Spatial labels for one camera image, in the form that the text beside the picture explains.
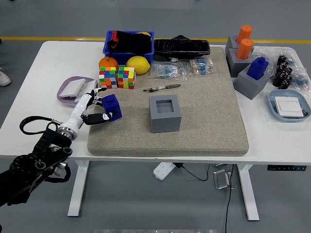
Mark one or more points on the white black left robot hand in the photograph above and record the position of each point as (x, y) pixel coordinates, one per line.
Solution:
(79, 111)

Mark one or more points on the blue square seal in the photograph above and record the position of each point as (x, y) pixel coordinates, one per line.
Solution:
(257, 69)
(111, 104)

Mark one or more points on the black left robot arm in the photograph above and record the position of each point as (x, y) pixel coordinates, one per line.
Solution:
(31, 167)

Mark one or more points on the grey cube seal holder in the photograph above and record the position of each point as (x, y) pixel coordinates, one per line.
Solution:
(250, 86)
(236, 66)
(166, 123)
(229, 43)

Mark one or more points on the orange round seal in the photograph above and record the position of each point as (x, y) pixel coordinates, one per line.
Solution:
(244, 49)
(245, 32)

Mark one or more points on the purple oval tray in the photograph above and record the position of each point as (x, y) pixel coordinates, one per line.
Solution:
(65, 103)

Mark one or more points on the multicolour puzzle cube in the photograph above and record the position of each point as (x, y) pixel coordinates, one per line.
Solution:
(126, 77)
(108, 77)

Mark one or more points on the orange fruit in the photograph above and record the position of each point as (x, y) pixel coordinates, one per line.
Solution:
(108, 63)

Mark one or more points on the yellow lemon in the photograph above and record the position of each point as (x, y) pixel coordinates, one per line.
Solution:
(138, 65)

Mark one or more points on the white table leg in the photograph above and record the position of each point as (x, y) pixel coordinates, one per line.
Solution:
(250, 194)
(77, 191)

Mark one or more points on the person's white shoe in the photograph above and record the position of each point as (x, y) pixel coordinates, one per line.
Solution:
(4, 78)

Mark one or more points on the black cloth with red trim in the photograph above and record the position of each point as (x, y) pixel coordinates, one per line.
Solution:
(133, 43)

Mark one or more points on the blue plastic bin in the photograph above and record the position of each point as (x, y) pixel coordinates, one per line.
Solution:
(148, 56)

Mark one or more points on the black metal hand tool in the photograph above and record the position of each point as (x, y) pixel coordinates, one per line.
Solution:
(172, 86)

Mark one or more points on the clear bag of blue resistors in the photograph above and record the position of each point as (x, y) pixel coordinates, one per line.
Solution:
(167, 71)

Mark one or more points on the yellow item in bin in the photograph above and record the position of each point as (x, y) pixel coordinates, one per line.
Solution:
(144, 33)

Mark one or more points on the white power strip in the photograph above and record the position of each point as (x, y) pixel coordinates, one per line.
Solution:
(162, 171)

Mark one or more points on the black plastic-wrapped keyboard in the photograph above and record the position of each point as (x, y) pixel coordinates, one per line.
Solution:
(182, 47)

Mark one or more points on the grey-brown table mat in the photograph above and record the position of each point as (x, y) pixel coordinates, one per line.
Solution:
(206, 116)

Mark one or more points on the clear bag of tan resistors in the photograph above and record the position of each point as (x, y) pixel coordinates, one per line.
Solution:
(200, 66)

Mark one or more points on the light blue oval tray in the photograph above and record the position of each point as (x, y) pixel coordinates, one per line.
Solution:
(272, 106)

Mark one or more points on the bag of black capacitors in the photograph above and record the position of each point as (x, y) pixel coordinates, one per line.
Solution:
(283, 75)

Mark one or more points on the black table control panel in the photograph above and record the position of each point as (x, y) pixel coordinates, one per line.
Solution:
(286, 168)

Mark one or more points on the bag of small blue components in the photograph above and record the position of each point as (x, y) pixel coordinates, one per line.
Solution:
(301, 81)

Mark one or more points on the small black connector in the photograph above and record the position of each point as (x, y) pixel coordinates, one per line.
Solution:
(304, 112)

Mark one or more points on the white switch panel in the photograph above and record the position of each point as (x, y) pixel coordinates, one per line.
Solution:
(71, 88)
(90, 85)
(289, 106)

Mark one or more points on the silver metal bracket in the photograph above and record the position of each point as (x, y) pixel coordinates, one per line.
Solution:
(221, 179)
(219, 165)

